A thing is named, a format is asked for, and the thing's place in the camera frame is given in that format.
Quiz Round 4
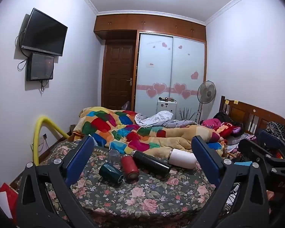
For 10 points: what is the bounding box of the wooden wardrobe with frosted doors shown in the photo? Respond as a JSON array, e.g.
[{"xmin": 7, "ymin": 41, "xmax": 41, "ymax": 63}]
[{"xmin": 94, "ymin": 14, "xmax": 207, "ymax": 124}]

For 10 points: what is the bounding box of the wooden bed headboard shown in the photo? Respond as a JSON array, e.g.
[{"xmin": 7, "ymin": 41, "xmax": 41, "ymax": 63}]
[{"xmin": 220, "ymin": 96, "xmax": 285, "ymax": 139}]

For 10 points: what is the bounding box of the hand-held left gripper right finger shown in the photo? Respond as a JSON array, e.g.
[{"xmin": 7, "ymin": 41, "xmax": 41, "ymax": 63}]
[{"xmin": 191, "ymin": 135, "xmax": 272, "ymax": 228}]

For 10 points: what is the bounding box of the yellow foam tube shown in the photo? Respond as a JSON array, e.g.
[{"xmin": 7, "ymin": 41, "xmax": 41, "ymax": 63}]
[{"xmin": 32, "ymin": 116, "xmax": 71, "ymax": 166}]

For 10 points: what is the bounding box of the standing fan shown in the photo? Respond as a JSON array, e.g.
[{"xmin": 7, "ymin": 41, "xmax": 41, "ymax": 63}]
[{"xmin": 197, "ymin": 81, "xmax": 216, "ymax": 124}]

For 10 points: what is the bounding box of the dried twig decoration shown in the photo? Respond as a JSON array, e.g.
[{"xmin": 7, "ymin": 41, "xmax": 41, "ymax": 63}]
[{"xmin": 179, "ymin": 108, "xmax": 198, "ymax": 122}]

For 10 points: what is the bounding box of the small white cabinet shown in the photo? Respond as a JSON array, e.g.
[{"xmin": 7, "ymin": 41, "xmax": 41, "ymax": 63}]
[{"xmin": 157, "ymin": 100, "xmax": 177, "ymax": 120}]

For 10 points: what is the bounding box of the red paper bag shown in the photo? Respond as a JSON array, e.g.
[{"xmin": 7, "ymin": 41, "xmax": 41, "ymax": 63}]
[{"xmin": 0, "ymin": 183, "xmax": 20, "ymax": 219}]

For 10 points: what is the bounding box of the clear glass cup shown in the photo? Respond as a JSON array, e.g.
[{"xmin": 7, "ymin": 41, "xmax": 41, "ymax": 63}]
[{"xmin": 108, "ymin": 149, "xmax": 122, "ymax": 166}]

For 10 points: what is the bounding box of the white paper sheet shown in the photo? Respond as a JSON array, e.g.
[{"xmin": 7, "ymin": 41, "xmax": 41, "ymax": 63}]
[{"xmin": 0, "ymin": 191, "xmax": 14, "ymax": 219}]

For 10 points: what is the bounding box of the pink clothing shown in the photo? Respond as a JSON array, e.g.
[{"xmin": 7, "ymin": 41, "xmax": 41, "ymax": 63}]
[{"xmin": 201, "ymin": 118, "xmax": 223, "ymax": 130}]

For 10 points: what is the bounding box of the colourful patchwork blanket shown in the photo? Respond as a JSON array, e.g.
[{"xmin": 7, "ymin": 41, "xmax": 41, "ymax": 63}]
[{"xmin": 72, "ymin": 107, "xmax": 226, "ymax": 158}]

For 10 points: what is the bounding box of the black thermos bottle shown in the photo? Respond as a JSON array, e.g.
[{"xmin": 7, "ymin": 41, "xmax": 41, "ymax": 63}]
[{"xmin": 130, "ymin": 150, "xmax": 173, "ymax": 177}]

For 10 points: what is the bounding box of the floral bed sheet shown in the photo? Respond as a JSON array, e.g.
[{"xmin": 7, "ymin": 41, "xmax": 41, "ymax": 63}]
[{"xmin": 39, "ymin": 140, "xmax": 231, "ymax": 222}]

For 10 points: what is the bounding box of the wall-mounted black television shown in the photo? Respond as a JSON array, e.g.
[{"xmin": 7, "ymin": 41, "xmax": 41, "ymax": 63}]
[{"xmin": 20, "ymin": 8, "xmax": 68, "ymax": 57}]

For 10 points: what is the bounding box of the small black wall monitor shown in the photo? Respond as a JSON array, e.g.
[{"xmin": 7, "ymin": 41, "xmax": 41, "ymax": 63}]
[{"xmin": 26, "ymin": 53, "xmax": 55, "ymax": 82}]

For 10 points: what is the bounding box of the black polka-dot bag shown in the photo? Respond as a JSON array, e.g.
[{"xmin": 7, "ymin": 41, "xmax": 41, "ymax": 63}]
[{"xmin": 266, "ymin": 122, "xmax": 285, "ymax": 136}]

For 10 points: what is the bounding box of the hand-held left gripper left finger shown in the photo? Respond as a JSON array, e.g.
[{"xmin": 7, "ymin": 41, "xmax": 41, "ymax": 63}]
[{"xmin": 16, "ymin": 136, "xmax": 97, "ymax": 228}]

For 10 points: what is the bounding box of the white thermos cup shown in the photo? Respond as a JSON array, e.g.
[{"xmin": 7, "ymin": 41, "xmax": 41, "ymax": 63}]
[{"xmin": 168, "ymin": 148, "xmax": 197, "ymax": 170}]

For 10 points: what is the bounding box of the black television cable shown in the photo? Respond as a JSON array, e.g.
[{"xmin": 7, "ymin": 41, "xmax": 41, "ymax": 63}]
[{"xmin": 14, "ymin": 27, "xmax": 31, "ymax": 72}]

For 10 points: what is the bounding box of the dark green cup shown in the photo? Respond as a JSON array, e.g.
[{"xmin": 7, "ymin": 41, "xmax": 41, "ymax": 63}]
[{"xmin": 99, "ymin": 163, "xmax": 124, "ymax": 188}]

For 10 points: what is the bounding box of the grey white quilt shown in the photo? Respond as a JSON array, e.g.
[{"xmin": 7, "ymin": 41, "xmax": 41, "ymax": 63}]
[{"xmin": 134, "ymin": 110, "xmax": 200, "ymax": 128}]

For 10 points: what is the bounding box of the red bottle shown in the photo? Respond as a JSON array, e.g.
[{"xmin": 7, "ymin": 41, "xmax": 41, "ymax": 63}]
[{"xmin": 121, "ymin": 154, "xmax": 140, "ymax": 180}]

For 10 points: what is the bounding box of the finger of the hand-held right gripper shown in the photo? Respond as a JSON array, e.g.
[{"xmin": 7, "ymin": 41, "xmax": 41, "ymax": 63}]
[
  {"xmin": 238, "ymin": 138, "xmax": 279, "ymax": 171},
  {"xmin": 258, "ymin": 130, "xmax": 285, "ymax": 158}
]

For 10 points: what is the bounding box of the brown wooden door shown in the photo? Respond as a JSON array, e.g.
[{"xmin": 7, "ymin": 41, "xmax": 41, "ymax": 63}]
[{"xmin": 101, "ymin": 43, "xmax": 136, "ymax": 111}]

